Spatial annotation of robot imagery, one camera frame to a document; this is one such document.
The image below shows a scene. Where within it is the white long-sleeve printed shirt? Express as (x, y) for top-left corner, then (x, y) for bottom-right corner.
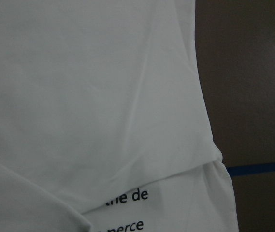
(0, 0), (239, 232)

